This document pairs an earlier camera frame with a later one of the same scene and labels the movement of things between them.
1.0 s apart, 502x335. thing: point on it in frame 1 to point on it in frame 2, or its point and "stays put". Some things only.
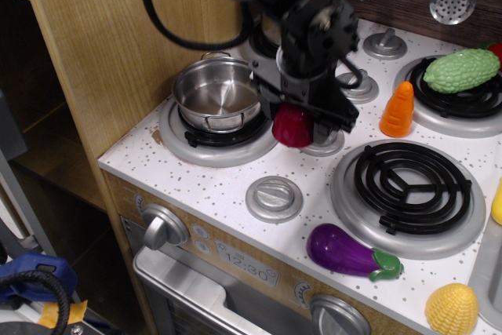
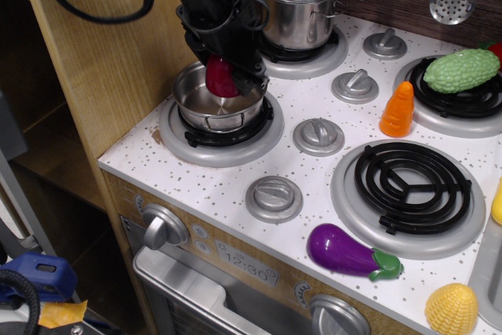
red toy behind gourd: [496, 48] stays put
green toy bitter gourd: [460, 70] stays put
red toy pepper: [292, 125] to [219, 78]
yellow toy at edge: [496, 210] stays put
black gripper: [315, 35] to [222, 16]
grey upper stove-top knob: [365, 92] stays put
